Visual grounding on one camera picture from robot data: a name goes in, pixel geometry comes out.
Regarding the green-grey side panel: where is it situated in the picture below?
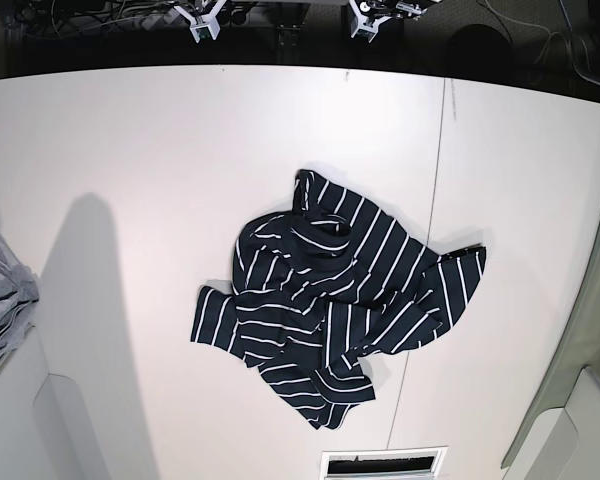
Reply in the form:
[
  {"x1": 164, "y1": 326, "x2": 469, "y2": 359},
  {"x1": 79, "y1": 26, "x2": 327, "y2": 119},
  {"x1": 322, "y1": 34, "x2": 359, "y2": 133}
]
[{"x1": 501, "y1": 215, "x2": 600, "y2": 470}]

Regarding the white power strip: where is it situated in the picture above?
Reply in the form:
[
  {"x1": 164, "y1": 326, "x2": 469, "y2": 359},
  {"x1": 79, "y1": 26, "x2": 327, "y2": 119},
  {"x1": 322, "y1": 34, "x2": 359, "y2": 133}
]
[{"x1": 131, "y1": 8, "x2": 183, "y2": 32}]

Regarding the white slotted vent tray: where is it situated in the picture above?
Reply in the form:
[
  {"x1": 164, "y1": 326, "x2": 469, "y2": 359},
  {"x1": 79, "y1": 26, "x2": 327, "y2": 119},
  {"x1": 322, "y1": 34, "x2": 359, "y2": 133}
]
[{"x1": 320, "y1": 446, "x2": 448, "y2": 480}]

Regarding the white left side panel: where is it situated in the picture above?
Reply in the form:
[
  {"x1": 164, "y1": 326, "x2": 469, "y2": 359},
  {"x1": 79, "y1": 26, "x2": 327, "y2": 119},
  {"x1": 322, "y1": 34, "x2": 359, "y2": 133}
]
[{"x1": 0, "y1": 328, "x2": 109, "y2": 479}]

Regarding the navy white-striped t-shirt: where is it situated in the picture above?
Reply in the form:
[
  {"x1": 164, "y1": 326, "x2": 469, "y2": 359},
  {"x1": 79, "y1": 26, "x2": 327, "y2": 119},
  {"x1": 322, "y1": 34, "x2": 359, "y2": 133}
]
[{"x1": 191, "y1": 170, "x2": 487, "y2": 430}]

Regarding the black round stool base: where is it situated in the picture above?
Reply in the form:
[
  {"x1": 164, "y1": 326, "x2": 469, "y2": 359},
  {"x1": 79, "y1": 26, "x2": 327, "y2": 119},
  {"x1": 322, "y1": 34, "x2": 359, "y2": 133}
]
[{"x1": 445, "y1": 24, "x2": 512, "y2": 69}]

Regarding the grey cloth pile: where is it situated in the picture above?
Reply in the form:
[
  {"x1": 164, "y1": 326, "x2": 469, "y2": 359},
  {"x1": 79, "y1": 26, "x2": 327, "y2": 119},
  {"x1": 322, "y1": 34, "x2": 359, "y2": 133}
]
[{"x1": 0, "y1": 235, "x2": 39, "y2": 360}]

